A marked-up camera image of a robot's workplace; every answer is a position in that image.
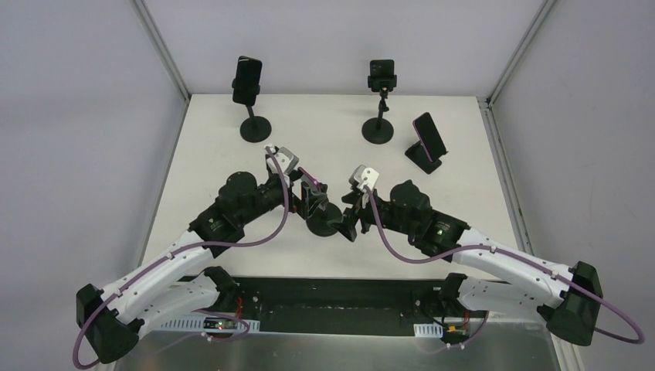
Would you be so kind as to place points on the controller board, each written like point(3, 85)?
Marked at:
point(437, 331)
point(209, 324)

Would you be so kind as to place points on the right controller board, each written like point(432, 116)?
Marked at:
point(437, 331)

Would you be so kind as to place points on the aluminium frame rail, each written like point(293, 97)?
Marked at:
point(496, 134)
point(498, 316)

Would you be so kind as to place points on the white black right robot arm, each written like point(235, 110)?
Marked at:
point(561, 297)

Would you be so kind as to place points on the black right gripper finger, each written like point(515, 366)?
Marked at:
point(350, 216)
point(346, 228)

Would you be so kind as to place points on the front aluminium frame rail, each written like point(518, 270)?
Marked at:
point(498, 316)

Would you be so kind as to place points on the right aluminium frame rail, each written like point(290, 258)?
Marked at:
point(496, 134)

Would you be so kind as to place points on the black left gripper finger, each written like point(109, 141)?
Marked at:
point(316, 208)
point(306, 194)

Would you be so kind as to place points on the purple phone on folding stand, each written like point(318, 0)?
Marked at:
point(429, 137)

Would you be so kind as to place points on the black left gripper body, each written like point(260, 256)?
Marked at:
point(297, 195)

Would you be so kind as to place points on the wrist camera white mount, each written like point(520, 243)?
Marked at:
point(287, 161)
point(364, 177)

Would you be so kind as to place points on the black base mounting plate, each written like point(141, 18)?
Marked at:
point(338, 306)

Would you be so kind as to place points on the black phone back middle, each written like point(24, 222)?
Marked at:
point(382, 70)

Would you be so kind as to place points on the aluminium table edge rail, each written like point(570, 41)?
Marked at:
point(182, 101)

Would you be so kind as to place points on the black folding phone stand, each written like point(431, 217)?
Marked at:
point(417, 154)

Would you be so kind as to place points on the black phone back left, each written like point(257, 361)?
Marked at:
point(246, 84)

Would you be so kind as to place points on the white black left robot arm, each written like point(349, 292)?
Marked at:
point(113, 319)

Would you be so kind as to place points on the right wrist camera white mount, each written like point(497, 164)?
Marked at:
point(364, 177)

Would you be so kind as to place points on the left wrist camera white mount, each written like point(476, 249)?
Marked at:
point(287, 161)

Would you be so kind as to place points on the left controller board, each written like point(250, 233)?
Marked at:
point(209, 324)

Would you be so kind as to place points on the black round-base phone stand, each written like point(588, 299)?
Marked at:
point(321, 222)

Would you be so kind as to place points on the purple phone with black screen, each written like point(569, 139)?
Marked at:
point(313, 183)

